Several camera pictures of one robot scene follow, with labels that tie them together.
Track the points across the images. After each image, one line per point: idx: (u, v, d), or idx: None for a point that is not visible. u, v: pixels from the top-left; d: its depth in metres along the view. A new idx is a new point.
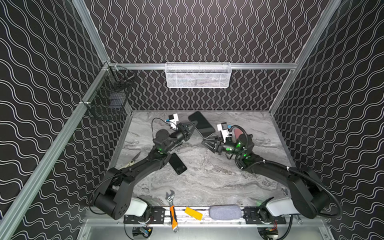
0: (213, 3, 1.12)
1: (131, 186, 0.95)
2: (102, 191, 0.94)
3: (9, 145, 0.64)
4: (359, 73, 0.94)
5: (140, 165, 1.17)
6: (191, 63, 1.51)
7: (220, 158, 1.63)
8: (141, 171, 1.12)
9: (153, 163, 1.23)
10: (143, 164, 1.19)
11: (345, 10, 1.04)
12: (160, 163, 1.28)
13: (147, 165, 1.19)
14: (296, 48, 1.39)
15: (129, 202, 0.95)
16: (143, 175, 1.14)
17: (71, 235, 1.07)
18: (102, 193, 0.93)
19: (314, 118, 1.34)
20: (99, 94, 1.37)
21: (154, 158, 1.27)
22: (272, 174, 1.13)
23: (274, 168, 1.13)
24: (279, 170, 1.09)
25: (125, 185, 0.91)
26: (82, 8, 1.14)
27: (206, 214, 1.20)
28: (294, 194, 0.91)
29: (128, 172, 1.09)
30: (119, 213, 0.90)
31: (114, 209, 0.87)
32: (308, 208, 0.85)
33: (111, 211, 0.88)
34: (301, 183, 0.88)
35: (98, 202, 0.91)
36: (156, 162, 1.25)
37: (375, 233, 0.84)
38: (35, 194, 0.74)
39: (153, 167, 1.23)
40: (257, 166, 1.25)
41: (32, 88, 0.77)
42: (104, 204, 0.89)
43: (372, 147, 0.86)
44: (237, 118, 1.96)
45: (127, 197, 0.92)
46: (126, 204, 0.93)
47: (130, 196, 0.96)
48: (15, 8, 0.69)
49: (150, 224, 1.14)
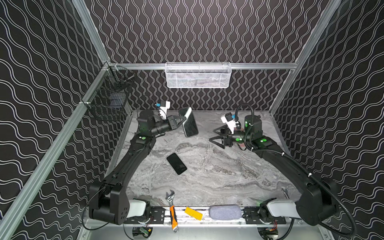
0: (213, 3, 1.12)
1: (125, 191, 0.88)
2: (94, 207, 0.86)
3: (9, 145, 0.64)
4: (359, 73, 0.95)
5: (124, 165, 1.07)
6: (191, 63, 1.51)
7: (220, 158, 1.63)
8: (127, 172, 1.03)
9: (136, 157, 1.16)
10: (126, 162, 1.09)
11: (345, 10, 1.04)
12: (144, 150, 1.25)
13: (131, 162, 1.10)
14: (296, 48, 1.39)
15: (127, 204, 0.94)
16: (130, 173, 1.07)
17: (71, 235, 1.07)
18: (96, 207, 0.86)
19: (314, 118, 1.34)
20: (99, 93, 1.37)
21: (137, 150, 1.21)
22: (289, 173, 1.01)
23: (293, 167, 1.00)
24: (298, 172, 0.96)
25: (117, 196, 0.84)
26: (82, 8, 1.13)
27: (206, 214, 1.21)
28: (304, 201, 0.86)
29: (113, 179, 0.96)
30: (122, 217, 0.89)
31: (115, 217, 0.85)
32: (311, 219, 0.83)
33: (113, 219, 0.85)
34: (318, 196, 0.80)
35: (97, 213, 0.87)
36: (139, 153, 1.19)
37: (375, 233, 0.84)
38: (35, 194, 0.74)
39: (137, 159, 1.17)
40: (272, 155, 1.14)
41: (32, 88, 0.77)
42: (104, 214, 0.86)
43: (372, 147, 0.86)
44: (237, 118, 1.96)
45: (123, 203, 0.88)
46: (125, 207, 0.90)
47: (126, 201, 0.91)
48: (15, 8, 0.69)
49: (150, 224, 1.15)
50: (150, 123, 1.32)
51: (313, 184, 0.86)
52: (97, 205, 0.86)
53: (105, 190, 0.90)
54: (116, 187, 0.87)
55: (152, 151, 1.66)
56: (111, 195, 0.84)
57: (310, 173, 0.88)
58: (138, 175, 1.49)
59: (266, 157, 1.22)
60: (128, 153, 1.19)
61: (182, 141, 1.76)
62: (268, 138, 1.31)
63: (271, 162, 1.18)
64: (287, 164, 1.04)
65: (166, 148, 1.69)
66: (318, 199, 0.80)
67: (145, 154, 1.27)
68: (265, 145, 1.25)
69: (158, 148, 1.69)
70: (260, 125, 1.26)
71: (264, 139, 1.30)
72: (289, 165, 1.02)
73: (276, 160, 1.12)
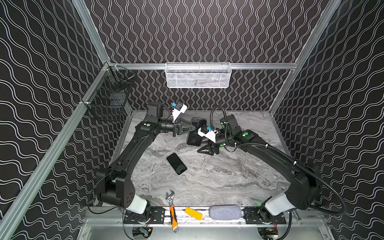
0: (213, 3, 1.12)
1: (129, 179, 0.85)
2: (102, 191, 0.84)
3: (9, 145, 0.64)
4: (358, 73, 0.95)
5: (129, 153, 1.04)
6: (191, 63, 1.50)
7: (220, 158, 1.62)
8: (132, 160, 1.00)
9: (140, 146, 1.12)
10: (131, 150, 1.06)
11: (345, 11, 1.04)
12: (149, 137, 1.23)
13: (134, 150, 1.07)
14: (296, 48, 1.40)
15: (133, 188, 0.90)
16: (135, 160, 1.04)
17: (71, 235, 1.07)
18: (103, 191, 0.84)
19: (314, 118, 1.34)
20: (99, 93, 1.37)
21: (141, 137, 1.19)
22: (276, 164, 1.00)
23: (279, 158, 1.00)
24: (284, 161, 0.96)
25: (121, 183, 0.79)
26: (81, 8, 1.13)
27: (206, 214, 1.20)
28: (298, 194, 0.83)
29: (118, 166, 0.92)
30: (129, 202, 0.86)
31: (121, 201, 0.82)
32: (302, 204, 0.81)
33: (119, 203, 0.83)
34: (306, 182, 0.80)
35: (104, 197, 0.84)
36: (144, 141, 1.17)
37: (375, 234, 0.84)
38: (35, 193, 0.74)
39: (142, 147, 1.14)
40: (256, 148, 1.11)
41: (32, 88, 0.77)
42: (111, 198, 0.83)
43: (372, 147, 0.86)
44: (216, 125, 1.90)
45: (130, 187, 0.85)
46: (131, 192, 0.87)
47: (132, 185, 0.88)
48: (15, 8, 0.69)
49: (150, 224, 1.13)
50: (158, 111, 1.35)
51: (300, 172, 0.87)
52: (104, 190, 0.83)
53: (111, 175, 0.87)
54: (121, 174, 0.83)
55: (152, 151, 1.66)
56: (116, 182, 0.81)
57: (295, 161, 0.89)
58: (138, 175, 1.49)
59: (251, 151, 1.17)
60: (133, 140, 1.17)
61: (182, 141, 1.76)
62: (249, 131, 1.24)
63: (257, 155, 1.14)
64: (271, 155, 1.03)
65: (166, 148, 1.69)
66: (306, 185, 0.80)
67: (149, 141, 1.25)
68: (248, 139, 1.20)
69: (158, 148, 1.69)
70: (235, 121, 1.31)
71: (246, 132, 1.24)
72: (274, 156, 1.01)
73: (262, 153, 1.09)
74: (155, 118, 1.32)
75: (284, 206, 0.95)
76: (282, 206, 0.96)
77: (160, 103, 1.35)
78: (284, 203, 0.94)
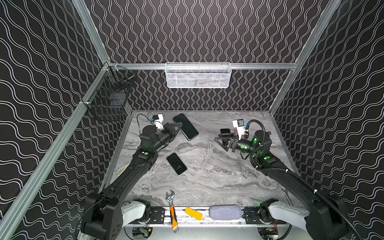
0: (213, 3, 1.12)
1: (120, 206, 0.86)
2: (88, 220, 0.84)
3: (9, 145, 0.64)
4: (359, 73, 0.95)
5: (123, 180, 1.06)
6: (191, 63, 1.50)
7: (220, 149, 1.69)
8: (125, 186, 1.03)
9: (136, 173, 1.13)
10: (126, 177, 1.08)
11: (345, 11, 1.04)
12: (146, 165, 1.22)
13: (129, 177, 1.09)
14: (296, 48, 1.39)
15: (121, 220, 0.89)
16: (129, 187, 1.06)
17: (71, 235, 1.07)
18: (89, 220, 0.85)
19: (314, 118, 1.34)
20: (99, 93, 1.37)
21: (138, 165, 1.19)
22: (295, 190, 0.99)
23: (298, 184, 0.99)
24: (303, 188, 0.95)
25: (111, 211, 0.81)
26: (81, 8, 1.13)
27: (206, 214, 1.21)
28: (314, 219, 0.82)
29: (110, 193, 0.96)
30: (114, 235, 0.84)
31: (106, 233, 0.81)
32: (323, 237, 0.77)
33: (104, 236, 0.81)
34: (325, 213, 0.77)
35: (89, 228, 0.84)
36: (140, 169, 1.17)
37: (375, 234, 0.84)
38: (35, 194, 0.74)
39: (137, 175, 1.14)
40: (275, 172, 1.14)
41: (32, 88, 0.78)
42: (96, 229, 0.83)
43: (372, 147, 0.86)
44: (215, 125, 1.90)
45: (118, 217, 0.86)
46: (118, 224, 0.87)
47: (121, 216, 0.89)
48: (15, 8, 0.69)
49: (149, 224, 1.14)
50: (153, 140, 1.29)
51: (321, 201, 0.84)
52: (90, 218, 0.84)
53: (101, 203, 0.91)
54: (112, 202, 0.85)
55: None
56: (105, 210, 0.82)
57: (315, 189, 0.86)
58: None
59: (272, 176, 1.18)
60: (129, 166, 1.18)
61: (182, 141, 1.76)
62: (272, 155, 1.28)
63: (277, 180, 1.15)
64: (291, 182, 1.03)
65: (166, 148, 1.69)
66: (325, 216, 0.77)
67: (145, 170, 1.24)
68: (269, 162, 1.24)
69: None
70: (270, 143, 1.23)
71: (268, 155, 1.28)
72: (294, 182, 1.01)
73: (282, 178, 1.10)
74: (151, 147, 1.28)
75: (289, 217, 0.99)
76: (288, 217, 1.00)
77: (153, 132, 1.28)
78: (291, 215, 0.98)
